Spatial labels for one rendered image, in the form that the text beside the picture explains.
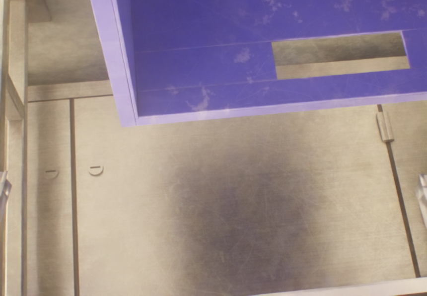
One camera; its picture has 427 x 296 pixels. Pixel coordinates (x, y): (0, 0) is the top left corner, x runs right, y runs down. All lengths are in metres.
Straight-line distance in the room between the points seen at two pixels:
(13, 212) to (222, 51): 0.47
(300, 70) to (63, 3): 0.41
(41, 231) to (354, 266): 0.48
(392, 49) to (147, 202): 0.61
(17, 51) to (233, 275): 0.47
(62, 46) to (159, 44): 0.67
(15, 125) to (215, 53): 0.49
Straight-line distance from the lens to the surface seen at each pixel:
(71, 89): 1.21
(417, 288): 0.77
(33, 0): 1.18
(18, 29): 1.14
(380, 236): 1.12
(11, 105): 1.02
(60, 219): 1.12
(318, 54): 1.41
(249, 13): 0.66
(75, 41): 1.29
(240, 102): 0.61
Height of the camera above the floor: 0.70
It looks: 25 degrees down
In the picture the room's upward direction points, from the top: 173 degrees clockwise
